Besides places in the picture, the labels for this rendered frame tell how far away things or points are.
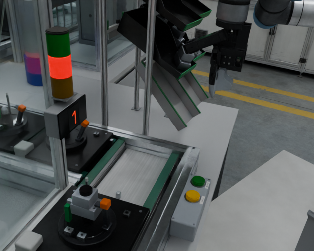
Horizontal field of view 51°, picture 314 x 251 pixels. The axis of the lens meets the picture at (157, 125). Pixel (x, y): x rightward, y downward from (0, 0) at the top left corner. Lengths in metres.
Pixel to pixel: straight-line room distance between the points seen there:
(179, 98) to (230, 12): 0.55
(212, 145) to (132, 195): 0.49
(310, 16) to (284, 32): 3.90
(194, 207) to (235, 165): 1.87
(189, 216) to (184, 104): 0.52
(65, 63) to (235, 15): 0.41
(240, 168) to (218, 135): 1.33
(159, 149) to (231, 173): 1.58
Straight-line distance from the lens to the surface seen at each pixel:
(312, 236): 0.95
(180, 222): 0.91
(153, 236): 0.88
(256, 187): 1.23
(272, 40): 4.89
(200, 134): 1.46
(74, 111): 0.84
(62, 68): 0.78
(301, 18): 0.97
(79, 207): 0.81
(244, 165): 2.83
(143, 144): 1.19
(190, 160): 1.12
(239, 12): 0.84
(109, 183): 1.07
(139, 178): 1.09
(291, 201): 1.23
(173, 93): 1.29
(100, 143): 1.16
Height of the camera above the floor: 1.62
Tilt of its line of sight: 31 degrees down
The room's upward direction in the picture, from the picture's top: 4 degrees clockwise
